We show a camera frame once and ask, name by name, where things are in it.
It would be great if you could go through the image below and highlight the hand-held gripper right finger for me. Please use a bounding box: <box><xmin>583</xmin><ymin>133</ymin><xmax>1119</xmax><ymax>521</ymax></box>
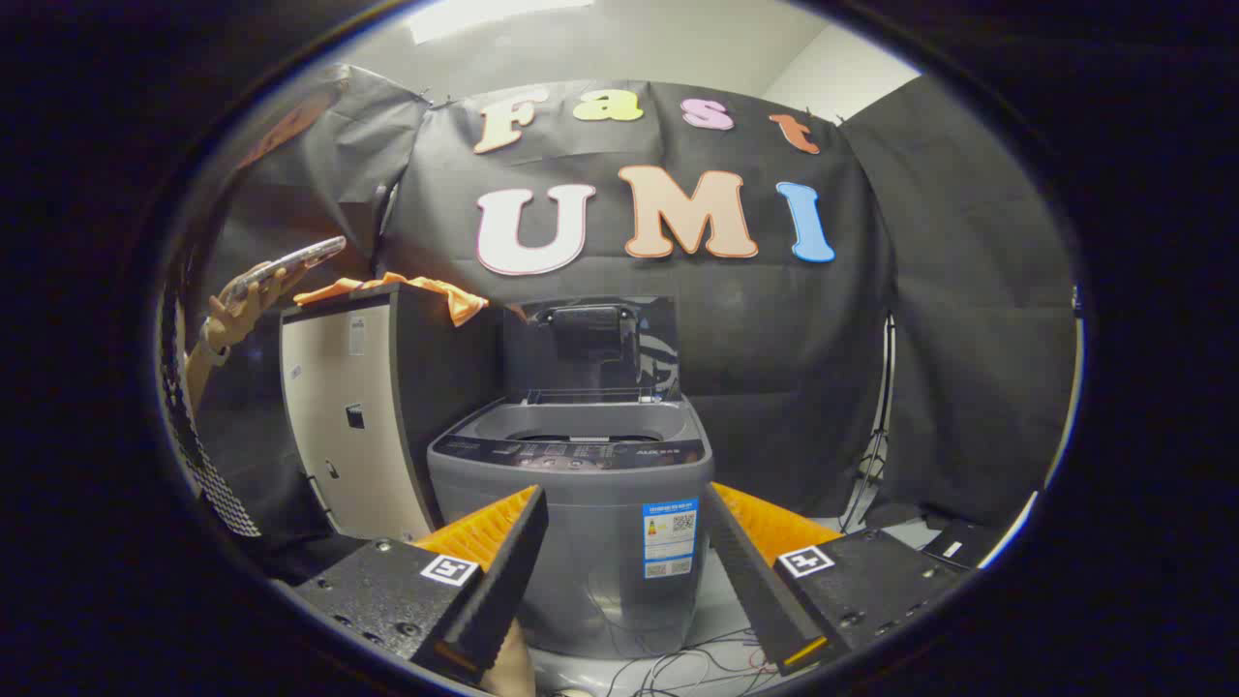
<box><xmin>704</xmin><ymin>481</ymin><xmax>969</xmax><ymax>677</ymax></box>

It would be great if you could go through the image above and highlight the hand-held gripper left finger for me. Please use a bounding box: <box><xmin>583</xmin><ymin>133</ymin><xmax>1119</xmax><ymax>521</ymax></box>
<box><xmin>290</xmin><ymin>484</ymin><xmax>550</xmax><ymax>688</ymax></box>

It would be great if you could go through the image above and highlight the grey washing machine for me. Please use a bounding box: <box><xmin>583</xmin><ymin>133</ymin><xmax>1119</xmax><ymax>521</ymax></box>
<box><xmin>427</xmin><ymin>392</ymin><xmax>715</xmax><ymax>661</ymax></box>

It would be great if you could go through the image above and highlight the orange polo shirt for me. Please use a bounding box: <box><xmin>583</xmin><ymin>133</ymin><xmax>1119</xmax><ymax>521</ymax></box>
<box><xmin>293</xmin><ymin>273</ymin><xmax>490</xmax><ymax>327</ymax></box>

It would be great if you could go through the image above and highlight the beige cabinet with dark sides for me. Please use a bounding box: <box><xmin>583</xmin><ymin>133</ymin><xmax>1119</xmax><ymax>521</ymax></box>
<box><xmin>280</xmin><ymin>283</ymin><xmax>504</xmax><ymax>543</ymax></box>

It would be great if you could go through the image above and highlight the black box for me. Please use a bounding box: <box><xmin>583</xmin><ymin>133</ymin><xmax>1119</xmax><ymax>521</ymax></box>
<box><xmin>920</xmin><ymin>518</ymin><xmax>998</xmax><ymax>567</ymax></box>

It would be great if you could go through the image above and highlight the black light stand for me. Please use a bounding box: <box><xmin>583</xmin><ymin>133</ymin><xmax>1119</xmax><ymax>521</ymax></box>
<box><xmin>837</xmin><ymin>310</ymin><xmax>896</xmax><ymax>533</ymax></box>

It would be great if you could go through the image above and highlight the smartphone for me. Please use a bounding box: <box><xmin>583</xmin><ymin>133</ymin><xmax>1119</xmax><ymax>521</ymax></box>
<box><xmin>228</xmin><ymin>235</ymin><xmax>348</xmax><ymax>291</ymax></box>

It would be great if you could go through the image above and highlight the tangle of black cables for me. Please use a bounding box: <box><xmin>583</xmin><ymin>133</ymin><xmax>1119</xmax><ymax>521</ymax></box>
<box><xmin>581</xmin><ymin>629</ymin><xmax>785</xmax><ymax>697</ymax></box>

